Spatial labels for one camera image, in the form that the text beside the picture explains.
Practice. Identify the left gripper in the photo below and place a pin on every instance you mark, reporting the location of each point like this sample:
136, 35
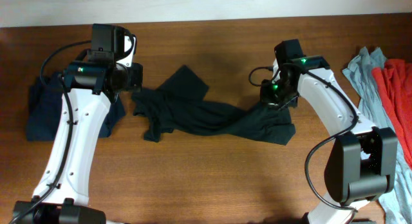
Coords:
136, 84

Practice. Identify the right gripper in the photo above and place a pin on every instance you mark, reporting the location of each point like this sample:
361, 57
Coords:
267, 98

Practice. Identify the dark green t-shirt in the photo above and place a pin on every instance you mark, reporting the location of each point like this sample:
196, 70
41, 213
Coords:
179, 104

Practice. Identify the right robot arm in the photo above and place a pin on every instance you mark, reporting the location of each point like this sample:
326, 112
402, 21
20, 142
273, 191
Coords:
361, 165

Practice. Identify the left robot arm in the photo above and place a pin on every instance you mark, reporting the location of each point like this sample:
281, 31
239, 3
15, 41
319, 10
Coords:
90, 85

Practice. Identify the folded navy blue garment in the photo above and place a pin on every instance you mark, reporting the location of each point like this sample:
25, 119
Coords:
45, 107

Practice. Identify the red garment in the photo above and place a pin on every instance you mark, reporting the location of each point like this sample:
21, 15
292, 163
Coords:
394, 86

